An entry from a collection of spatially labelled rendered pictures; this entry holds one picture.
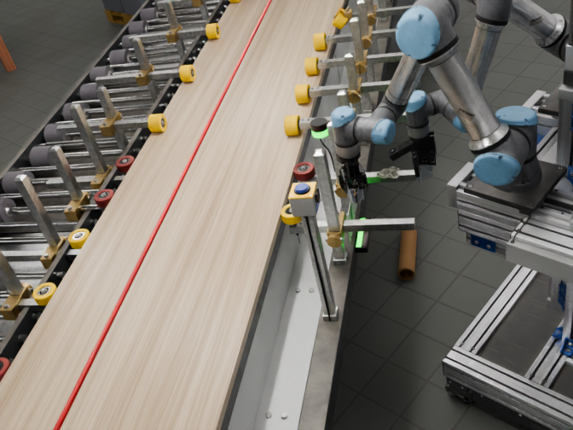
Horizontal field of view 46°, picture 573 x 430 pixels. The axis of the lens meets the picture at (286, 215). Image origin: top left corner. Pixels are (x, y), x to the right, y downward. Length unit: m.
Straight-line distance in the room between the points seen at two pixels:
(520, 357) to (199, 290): 1.25
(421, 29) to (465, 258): 1.83
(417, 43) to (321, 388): 1.01
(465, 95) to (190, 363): 1.04
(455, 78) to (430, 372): 1.48
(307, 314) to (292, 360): 0.20
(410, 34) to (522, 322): 1.44
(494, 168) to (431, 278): 1.48
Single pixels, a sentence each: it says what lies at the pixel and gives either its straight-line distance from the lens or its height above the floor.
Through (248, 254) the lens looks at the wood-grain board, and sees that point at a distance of 2.22.
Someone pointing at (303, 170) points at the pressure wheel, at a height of 0.90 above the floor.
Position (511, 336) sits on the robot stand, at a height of 0.21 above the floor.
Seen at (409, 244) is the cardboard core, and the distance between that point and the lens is 3.37.
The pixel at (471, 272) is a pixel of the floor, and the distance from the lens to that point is 3.32.
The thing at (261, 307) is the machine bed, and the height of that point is 0.81.
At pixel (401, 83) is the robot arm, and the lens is 2.04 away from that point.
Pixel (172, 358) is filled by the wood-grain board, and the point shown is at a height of 0.90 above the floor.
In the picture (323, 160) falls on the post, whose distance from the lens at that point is 2.12.
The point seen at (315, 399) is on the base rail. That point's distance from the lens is 2.04.
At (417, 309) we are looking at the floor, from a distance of 3.17.
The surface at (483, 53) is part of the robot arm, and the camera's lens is 2.18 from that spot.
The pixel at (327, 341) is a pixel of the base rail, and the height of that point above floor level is 0.70.
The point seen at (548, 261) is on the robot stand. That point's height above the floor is 0.94.
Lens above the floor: 2.33
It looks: 38 degrees down
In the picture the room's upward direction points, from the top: 14 degrees counter-clockwise
